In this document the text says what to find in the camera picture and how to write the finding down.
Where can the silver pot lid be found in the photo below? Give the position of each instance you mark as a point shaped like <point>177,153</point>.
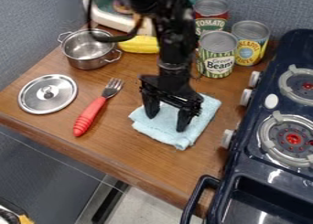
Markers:
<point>47,94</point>

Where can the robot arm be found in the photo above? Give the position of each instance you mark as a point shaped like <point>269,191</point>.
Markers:
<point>175,29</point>

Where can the toy stove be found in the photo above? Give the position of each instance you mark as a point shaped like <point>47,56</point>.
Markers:
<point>269,136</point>

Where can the silver pot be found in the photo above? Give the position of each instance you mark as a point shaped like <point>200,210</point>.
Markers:
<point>87,48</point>

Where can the red can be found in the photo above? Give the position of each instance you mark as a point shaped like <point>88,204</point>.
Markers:
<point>210,16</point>

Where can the yellow can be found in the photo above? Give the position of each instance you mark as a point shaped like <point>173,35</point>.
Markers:
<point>249,44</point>

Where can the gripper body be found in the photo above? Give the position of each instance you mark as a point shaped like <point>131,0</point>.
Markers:
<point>171,86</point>

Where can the green striped can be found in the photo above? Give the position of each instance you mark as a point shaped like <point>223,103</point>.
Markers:
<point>217,55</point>

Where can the yellow toy corn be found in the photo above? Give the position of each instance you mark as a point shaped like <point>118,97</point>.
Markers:
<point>138,44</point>

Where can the white tray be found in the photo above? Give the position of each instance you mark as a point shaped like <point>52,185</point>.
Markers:
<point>112,14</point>

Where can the light blue cloth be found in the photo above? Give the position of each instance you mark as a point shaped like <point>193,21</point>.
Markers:
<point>171,124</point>

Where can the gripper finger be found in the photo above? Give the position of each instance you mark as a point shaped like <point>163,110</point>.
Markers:
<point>151,107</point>
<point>184,119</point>

